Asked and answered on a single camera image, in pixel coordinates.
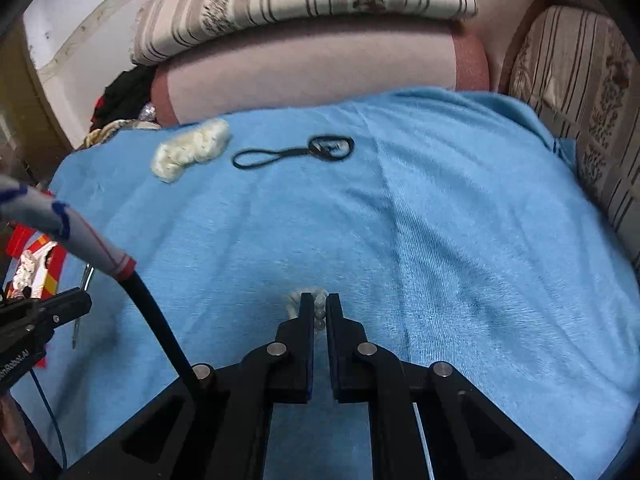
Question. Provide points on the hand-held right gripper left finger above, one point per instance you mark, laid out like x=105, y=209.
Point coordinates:
x=300, y=360

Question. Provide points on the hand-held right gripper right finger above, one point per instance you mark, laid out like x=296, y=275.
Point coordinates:
x=340, y=360

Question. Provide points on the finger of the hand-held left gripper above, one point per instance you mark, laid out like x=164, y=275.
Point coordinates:
x=45, y=312

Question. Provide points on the red and white box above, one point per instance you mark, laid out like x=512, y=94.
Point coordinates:
x=20, y=237

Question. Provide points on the person's left hand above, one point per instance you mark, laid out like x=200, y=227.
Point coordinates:
x=12, y=430

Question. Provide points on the blue knitted cloth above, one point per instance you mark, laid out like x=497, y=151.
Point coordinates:
x=450, y=260

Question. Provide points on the patterned fabric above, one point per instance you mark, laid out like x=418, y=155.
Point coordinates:
x=115, y=130

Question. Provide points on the cream dotted scrunchie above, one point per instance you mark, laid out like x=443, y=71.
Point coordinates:
x=190, y=152

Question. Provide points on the pile of dark clothes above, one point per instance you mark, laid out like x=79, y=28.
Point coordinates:
x=125, y=95

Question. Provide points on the pink sofa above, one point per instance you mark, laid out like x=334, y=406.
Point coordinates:
x=310, y=70

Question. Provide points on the brown striped floral cushion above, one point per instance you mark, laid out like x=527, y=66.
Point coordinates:
x=590, y=85

